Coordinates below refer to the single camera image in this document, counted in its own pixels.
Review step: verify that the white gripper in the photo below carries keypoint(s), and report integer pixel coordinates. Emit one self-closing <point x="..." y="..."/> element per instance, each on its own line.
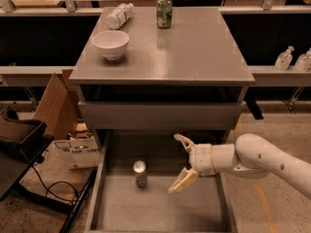
<point x="201" y="159"/>

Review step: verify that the silver redbull can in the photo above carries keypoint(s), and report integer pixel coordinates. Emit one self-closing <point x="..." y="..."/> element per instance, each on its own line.
<point x="140" y="171"/>

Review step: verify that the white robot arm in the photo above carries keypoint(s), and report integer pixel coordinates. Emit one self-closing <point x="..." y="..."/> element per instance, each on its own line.
<point x="250" y="157"/>

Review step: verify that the open grey middle drawer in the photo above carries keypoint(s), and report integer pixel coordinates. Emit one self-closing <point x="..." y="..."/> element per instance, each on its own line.
<point x="118" y="205"/>

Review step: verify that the grey drawer cabinet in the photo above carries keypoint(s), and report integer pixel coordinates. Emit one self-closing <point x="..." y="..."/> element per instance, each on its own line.
<point x="194" y="61"/>

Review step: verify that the closed grey top drawer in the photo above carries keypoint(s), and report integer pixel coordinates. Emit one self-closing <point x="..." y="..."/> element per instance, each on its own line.
<point x="173" y="117"/>

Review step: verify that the green soda can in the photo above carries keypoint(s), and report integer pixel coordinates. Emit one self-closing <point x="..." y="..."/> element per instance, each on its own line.
<point x="163" y="13"/>

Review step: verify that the white printed cardboard box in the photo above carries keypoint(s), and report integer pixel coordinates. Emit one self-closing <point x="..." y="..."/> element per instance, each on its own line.
<point x="77" y="154"/>

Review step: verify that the white ceramic bowl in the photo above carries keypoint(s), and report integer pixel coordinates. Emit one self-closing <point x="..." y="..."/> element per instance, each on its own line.
<point x="111" y="44"/>

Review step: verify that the brown cardboard box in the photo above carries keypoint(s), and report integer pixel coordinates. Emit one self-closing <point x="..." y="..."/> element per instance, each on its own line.
<point x="58" y="108"/>

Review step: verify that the clear plastic water bottle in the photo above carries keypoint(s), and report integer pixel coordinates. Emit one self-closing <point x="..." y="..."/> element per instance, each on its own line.
<point x="119" y="16"/>

